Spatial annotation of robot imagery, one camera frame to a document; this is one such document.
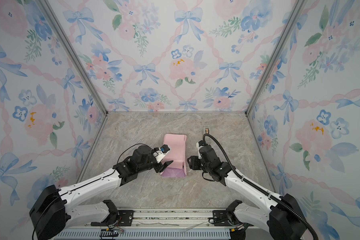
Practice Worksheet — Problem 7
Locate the purple wrapping paper sheet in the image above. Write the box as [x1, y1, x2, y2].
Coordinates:
[161, 134, 187, 178]

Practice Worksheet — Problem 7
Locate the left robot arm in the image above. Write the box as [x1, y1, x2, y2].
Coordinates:
[29, 144, 172, 240]

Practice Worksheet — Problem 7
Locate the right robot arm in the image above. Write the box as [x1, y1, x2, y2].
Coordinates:
[187, 141, 314, 240]

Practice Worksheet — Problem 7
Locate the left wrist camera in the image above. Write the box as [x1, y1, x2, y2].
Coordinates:
[153, 145, 170, 163]

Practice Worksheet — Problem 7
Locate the black corrugated cable conduit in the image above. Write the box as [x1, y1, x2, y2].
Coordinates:
[202, 133, 319, 240]

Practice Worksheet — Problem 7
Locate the aluminium front rail frame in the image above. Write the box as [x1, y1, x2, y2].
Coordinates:
[52, 208, 273, 240]

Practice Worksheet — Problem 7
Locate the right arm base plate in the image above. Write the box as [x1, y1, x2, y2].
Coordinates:
[212, 209, 255, 227]

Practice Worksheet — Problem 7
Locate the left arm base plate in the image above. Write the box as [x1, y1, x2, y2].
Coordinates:
[91, 210, 135, 227]

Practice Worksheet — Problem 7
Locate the white slotted cable duct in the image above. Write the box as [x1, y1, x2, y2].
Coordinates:
[54, 229, 231, 240]

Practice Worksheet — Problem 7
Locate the right aluminium corner post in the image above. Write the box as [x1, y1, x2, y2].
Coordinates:
[245, 0, 307, 118]

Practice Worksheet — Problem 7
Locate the aluminium corner post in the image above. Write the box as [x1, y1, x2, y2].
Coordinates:
[245, 0, 307, 118]
[36, 0, 108, 116]

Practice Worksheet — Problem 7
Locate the left aluminium corner post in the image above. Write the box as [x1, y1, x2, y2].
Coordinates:
[36, 0, 108, 116]

